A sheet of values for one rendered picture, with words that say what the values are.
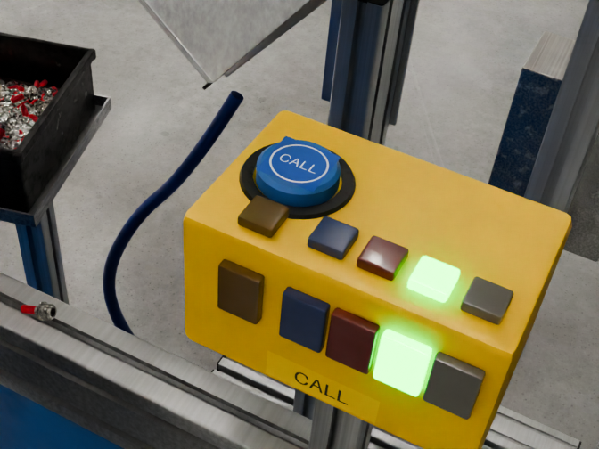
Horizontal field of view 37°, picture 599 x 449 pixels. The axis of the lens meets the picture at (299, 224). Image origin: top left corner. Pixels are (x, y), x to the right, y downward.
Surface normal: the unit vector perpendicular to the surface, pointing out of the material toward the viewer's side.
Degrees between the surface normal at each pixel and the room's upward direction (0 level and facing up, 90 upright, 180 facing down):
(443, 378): 90
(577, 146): 90
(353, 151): 0
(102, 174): 0
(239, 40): 55
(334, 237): 0
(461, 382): 90
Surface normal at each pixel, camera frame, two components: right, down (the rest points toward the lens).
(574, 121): -0.45, 0.59
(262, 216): 0.07, -0.72
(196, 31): 0.16, 0.15
